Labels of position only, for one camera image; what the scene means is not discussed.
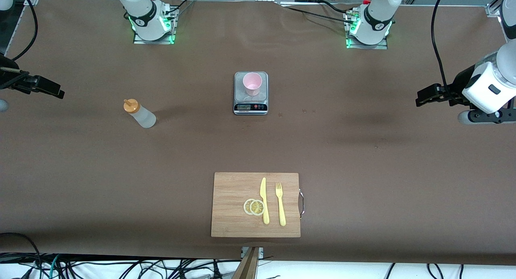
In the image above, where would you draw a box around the translucent sauce bottle orange cap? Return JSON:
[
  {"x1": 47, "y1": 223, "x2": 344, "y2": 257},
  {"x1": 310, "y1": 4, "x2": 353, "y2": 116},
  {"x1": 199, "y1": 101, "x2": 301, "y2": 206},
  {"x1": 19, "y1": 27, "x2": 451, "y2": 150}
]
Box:
[{"x1": 123, "y1": 98, "x2": 157, "y2": 129}]

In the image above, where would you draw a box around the pink plastic cup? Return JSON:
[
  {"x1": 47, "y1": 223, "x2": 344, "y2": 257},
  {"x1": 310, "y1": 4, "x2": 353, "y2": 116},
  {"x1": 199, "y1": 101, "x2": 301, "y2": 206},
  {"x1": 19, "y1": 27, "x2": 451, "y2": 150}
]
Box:
[{"x1": 243, "y1": 72, "x2": 263, "y2": 96}]

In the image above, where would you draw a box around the silver digital kitchen scale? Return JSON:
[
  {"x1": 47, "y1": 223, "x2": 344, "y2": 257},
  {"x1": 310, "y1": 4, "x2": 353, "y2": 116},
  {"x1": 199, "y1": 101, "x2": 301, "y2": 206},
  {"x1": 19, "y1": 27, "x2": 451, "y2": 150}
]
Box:
[{"x1": 233, "y1": 71, "x2": 269, "y2": 115}]

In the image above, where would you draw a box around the yellow plastic fork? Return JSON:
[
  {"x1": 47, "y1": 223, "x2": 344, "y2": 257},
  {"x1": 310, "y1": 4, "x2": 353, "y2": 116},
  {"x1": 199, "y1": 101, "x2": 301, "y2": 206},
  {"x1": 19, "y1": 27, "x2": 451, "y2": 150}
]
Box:
[{"x1": 275, "y1": 182, "x2": 287, "y2": 227}]

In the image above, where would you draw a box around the yellow plastic knife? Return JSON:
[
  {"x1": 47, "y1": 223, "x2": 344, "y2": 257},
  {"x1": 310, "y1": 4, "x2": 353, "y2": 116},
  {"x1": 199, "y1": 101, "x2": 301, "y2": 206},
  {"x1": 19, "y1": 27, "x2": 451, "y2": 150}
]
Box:
[{"x1": 260, "y1": 177, "x2": 270, "y2": 225}]

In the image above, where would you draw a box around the wooden cutting board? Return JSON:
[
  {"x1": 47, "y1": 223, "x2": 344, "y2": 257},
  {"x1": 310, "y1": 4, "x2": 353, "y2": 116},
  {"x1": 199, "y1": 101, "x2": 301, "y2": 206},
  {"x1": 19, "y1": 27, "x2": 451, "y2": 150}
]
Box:
[{"x1": 211, "y1": 172, "x2": 301, "y2": 238}]

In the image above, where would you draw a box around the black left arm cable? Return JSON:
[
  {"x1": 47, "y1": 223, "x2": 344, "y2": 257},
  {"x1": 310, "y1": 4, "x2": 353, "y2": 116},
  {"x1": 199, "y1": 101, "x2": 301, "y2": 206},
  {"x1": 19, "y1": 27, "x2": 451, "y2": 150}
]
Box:
[{"x1": 431, "y1": 0, "x2": 454, "y2": 96}]

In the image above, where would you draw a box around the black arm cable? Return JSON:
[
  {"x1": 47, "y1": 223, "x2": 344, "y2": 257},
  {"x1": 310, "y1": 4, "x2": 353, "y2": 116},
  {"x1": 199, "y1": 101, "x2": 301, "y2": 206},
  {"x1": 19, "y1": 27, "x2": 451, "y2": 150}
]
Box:
[
  {"x1": 14, "y1": 0, "x2": 39, "y2": 62},
  {"x1": 431, "y1": 0, "x2": 454, "y2": 96}
]

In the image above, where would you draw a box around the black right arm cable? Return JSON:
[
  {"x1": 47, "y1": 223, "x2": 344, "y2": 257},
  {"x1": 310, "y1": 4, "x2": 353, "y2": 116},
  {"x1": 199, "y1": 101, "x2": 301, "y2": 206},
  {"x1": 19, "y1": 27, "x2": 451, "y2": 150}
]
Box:
[{"x1": 14, "y1": 0, "x2": 39, "y2": 62}]

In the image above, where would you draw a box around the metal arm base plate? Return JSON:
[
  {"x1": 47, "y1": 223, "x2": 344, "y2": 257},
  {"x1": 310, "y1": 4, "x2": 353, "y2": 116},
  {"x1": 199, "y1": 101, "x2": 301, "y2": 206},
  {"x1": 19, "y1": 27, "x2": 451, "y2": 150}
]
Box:
[
  {"x1": 133, "y1": 7, "x2": 177, "y2": 45},
  {"x1": 345, "y1": 13, "x2": 389, "y2": 50}
]

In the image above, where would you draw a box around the black base power cable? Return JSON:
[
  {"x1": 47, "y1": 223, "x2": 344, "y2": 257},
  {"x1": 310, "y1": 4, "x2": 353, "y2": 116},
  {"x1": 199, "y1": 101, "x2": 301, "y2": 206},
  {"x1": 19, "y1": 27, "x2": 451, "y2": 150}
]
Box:
[
  {"x1": 280, "y1": 6, "x2": 356, "y2": 25},
  {"x1": 320, "y1": 0, "x2": 353, "y2": 15},
  {"x1": 159, "y1": 0, "x2": 196, "y2": 19}
]

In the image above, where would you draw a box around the black looped floor cable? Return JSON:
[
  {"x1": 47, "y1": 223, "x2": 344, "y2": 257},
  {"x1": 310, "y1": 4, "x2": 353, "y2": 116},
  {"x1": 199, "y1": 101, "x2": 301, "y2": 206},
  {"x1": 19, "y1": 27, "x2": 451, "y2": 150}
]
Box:
[{"x1": 0, "y1": 232, "x2": 43, "y2": 279}]

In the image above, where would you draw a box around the teal floor cable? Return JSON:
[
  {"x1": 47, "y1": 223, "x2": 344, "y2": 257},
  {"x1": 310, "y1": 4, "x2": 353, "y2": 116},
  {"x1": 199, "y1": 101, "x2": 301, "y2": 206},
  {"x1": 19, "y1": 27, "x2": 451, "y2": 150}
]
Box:
[{"x1": 48, "y1": 254, "x2": 61, "y2": 279}]

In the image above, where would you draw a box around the upright camera stand post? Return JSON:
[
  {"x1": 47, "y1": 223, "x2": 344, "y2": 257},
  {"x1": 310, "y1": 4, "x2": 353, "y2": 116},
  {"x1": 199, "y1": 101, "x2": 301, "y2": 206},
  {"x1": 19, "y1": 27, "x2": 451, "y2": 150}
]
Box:
[{"x1": 232, "y1": 247, "x2": 260, "y2": 279}]

